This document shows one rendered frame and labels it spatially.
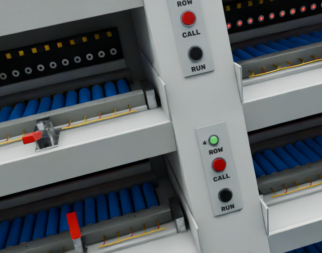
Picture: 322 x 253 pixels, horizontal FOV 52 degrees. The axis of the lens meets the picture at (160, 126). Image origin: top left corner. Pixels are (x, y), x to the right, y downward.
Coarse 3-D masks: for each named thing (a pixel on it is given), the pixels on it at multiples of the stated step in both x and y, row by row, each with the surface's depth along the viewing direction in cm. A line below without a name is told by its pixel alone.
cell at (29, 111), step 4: (32, 100) 52; (28, 104) 50; (32, 104) 50; (36, 104) 51; (28, 108) 49; (32, 108) 49; (36, 108) 50; (24, 112) 48; (28, 112) 47; (32, 112) 48; (36, 112) 49; (24, 116) 46
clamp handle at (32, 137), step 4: (36, 124) 40; (40, 124) 40; (40, 128) 41; (44, 128) 41; (36, 132) 36; (40, 132) 37; (44, 132) 40; (24, 136) 35; (28, 136) 34; (32, 136) 34; (36, 136) 35; (40, 136) 37; (24, 140) 34; (28, 140) 34; (32, 140) 34; (36, 140) 35; (24, 144) 34
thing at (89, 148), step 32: (96, 64) 56; (0, 96) 55; (160, 96) 45; (96, 128) 44; (128, 128) 42; (160, 128) 42; (0, 160) 40; (32, 160) 40; (64, 160) 41; (96, 160) 42; (128, 160) 43; (0, 192) 41
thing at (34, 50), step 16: (96, 32) 54; (112, 32) 54; (16, 48) 53; (32, 48) 53; (48, 48) 53; (64, 48) 54; (80, 48) 55; (96, 48) 55; (112, 48) 56; (0, 64) 53; (16, 64) 54; (32, 64) 54; (48, 64) 55; (80, 64) 56; (0, 80) 54; (16, 80) 55
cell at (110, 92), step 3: (105, 84) 53; (108, 84) 52; (111, 84) 52; (114, 84) 53; (105, 87) 52; (108, 87) 51; (111, 87) 51; (114, 87) 51; (105, 90) 51; (108, 90) 50; (111, 90) 49; (114, 90) 50; (105, 93) 50; (108, 93) 49; (111, 93) 48; (114, 93) 48; (117, 93) 50; (105, 96) 49; (108, 96) 48
